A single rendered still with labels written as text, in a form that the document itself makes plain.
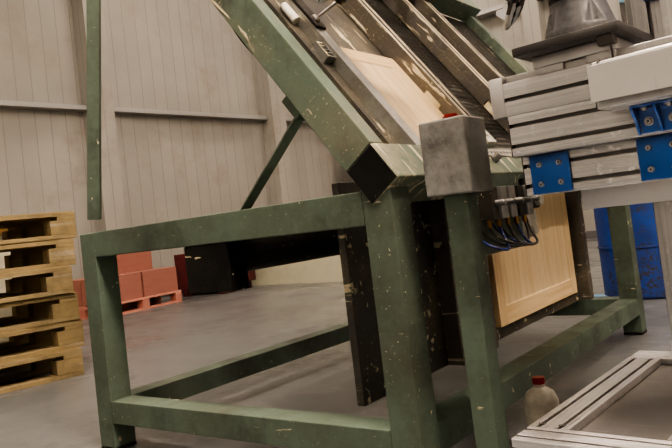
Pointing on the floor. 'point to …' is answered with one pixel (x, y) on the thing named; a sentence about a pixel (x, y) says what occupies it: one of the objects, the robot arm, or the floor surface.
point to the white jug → (539, 400)
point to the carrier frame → (366, 231)
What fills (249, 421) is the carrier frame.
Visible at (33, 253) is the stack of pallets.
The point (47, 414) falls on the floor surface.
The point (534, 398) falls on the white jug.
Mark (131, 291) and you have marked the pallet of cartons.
